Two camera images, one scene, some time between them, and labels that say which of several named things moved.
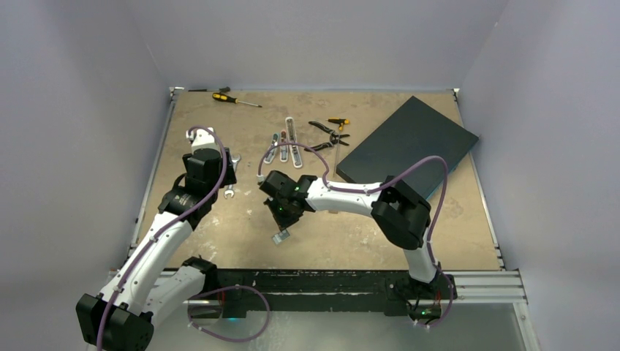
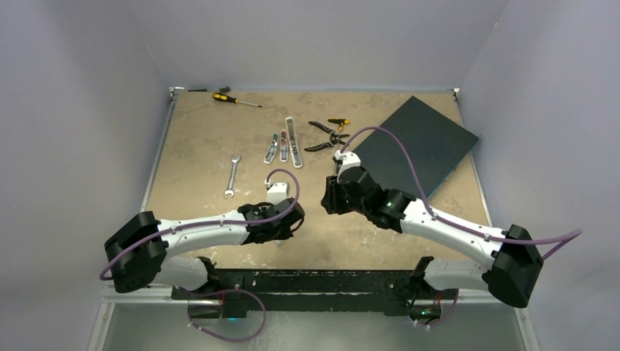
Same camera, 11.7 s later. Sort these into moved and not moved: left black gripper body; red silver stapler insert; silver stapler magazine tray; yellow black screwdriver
Moved: left black gripper body
Not moved: silver stapler magazine tray; red silver stapler insert; yellow black screwdriver
